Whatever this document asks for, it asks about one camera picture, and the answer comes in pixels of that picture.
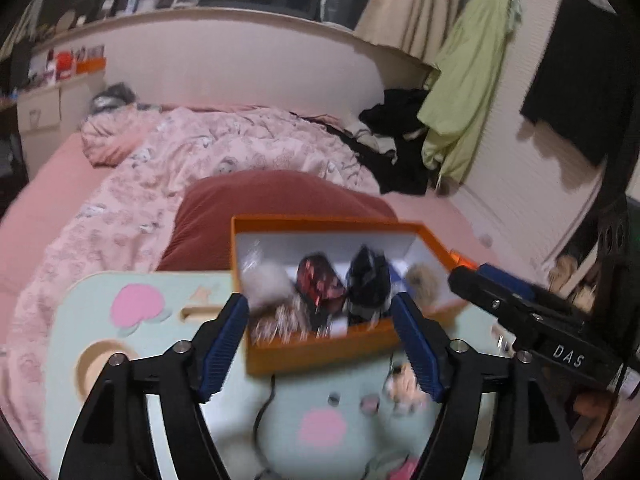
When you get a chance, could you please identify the cartoon figure toy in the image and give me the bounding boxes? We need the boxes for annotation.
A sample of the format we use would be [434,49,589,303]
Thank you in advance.
[383,362,428,416]

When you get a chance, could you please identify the white fluffy pompom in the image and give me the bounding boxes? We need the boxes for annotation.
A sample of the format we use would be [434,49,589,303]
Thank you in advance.
[241,261,294,314]

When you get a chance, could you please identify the person right hand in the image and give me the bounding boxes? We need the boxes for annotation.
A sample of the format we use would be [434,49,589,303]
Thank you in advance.
[570,392,620,453]

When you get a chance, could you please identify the black fabric accessory bundle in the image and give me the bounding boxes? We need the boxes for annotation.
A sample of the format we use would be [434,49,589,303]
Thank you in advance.
[345,245,392,326]

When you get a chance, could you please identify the orange storage box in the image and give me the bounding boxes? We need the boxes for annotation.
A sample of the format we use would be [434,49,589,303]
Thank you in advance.
[230,216,477,376]

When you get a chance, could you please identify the dark red cushion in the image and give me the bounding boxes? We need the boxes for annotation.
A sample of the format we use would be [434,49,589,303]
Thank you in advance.
[157,170,397,272]

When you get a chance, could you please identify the red black patterned pouch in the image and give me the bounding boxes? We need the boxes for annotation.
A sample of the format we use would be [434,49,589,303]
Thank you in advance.
[296,252,347,314]

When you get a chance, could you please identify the pink small object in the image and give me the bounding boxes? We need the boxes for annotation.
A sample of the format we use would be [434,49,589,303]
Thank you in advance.
[387,458,418,480]

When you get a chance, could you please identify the pink floral duvet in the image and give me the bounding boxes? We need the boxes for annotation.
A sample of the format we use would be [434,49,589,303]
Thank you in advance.
[1,108,394,467]

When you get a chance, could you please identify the black clothes pile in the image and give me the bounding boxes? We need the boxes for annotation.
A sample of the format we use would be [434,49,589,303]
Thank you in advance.
[312,89,433,196]

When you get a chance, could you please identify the green hanging garment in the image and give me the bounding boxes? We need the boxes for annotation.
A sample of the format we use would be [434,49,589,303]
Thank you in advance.
[416,0,521,184]

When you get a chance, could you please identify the black hanging garment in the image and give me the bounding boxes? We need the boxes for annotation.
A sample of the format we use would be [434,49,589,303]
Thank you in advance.
[521,0,637,167]

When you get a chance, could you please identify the grey clothing bundle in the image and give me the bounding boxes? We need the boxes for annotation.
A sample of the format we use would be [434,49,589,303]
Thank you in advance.
[89,82,137,115]

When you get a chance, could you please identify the beige curtain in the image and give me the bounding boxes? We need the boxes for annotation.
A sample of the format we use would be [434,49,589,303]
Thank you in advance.
[355,0,460,65]

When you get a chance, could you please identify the white bedside drawer cabinet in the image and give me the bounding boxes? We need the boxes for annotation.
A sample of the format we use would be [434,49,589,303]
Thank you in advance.
[17,70,106,179]

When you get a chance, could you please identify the small orange box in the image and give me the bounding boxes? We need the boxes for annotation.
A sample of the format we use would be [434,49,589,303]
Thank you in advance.
[76,58,106,75]

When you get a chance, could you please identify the red container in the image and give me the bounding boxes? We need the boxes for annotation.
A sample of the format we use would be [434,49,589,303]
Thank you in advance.
[54,51,75,80]

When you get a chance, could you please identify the white plastic bottle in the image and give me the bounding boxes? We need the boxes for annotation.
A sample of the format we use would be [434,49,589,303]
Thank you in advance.
[125,0,139,15]

